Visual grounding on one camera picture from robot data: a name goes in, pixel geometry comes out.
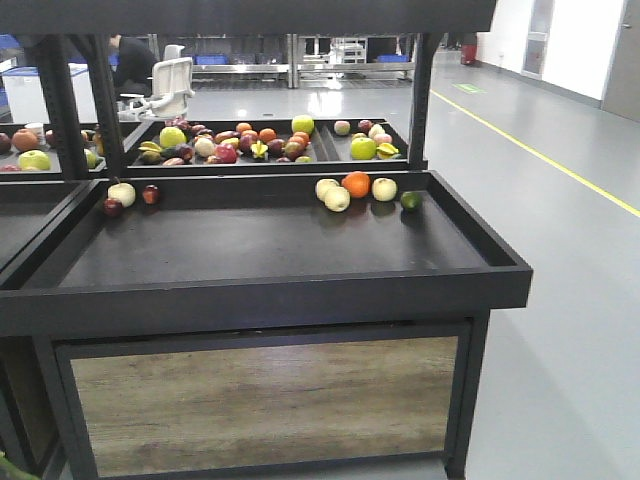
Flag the pale pear left of orange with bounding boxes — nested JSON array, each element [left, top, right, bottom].
[[315, 178, 340, 201]]

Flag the pale pear front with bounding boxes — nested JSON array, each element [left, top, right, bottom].
[[324, 186, 351, 212]]

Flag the big green apple rear tray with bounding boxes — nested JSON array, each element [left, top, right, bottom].
[[350, 137, 377, 160]]

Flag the pale pear of orange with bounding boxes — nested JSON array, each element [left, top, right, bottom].
[[315, 178, 340, 201], [371, 178, 398, 202]]

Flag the small red apple left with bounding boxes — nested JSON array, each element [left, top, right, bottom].
[[102, 198, 125, 218]]

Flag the white office chair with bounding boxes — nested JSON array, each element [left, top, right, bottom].
[[118, 44, 195, 121]]

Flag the large orange back right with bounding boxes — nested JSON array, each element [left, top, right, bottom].
[[341, 171, 371, 199]]

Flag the black rear fruit tray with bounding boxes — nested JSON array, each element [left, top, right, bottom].
[[126, 115, 408, 167]]

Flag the pale apple back left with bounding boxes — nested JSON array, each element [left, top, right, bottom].
[[107, 182, 136, 208]]

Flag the black wooden fruit stand left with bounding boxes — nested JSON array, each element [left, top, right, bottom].
[[1, 172, 100, 479]]

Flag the black wooden fruit stand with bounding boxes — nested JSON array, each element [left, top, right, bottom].
[[1, 172, 100, 479], [1, 1, 532, 479]]

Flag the black wooden fruit stand right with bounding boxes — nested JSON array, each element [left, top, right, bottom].
[[1, 1, 532, 479]]

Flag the green lime back right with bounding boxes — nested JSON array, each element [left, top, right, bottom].
[[400, 191, 422, 212]]

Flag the pale pear right of orange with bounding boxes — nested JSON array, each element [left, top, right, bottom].
[[371, 178, 398, 202]]

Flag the small red apple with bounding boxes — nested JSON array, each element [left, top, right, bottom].
[[102, 198, 125, 218], [142, 184, 160, 205]]

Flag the small red apple right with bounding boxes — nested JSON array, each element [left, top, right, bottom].
[[142, 184, 160, 205]]

